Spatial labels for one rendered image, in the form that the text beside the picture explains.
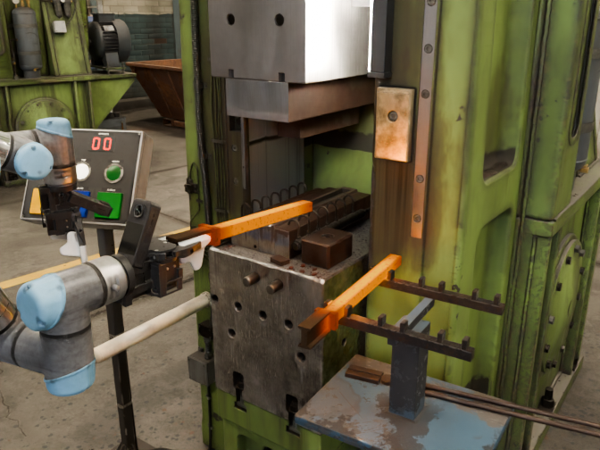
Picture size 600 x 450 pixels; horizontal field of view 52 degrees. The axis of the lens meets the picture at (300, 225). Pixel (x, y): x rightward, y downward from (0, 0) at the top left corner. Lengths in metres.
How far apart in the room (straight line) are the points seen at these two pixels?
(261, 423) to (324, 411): 0.46
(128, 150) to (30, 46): 4.37
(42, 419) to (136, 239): 1.77
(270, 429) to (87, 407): 1.11
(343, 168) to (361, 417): 0.90
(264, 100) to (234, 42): 0.16
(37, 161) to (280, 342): 0.75
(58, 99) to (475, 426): 5.41
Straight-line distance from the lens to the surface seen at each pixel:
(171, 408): 2.66
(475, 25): 1.42
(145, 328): 1.90
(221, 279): 1.70
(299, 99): 1.53
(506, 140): 1.81
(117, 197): 1.80
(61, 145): 1.53
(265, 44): 1.52
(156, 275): 1.07
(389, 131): 1.49
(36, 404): 2.84
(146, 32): 10.73
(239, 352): 1.76
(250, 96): 1.57
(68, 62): 6.35
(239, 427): 1.93
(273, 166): 1.91
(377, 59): 1.47
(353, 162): 1.99
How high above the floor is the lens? 1.52
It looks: 19 degrees down
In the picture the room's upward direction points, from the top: straight up
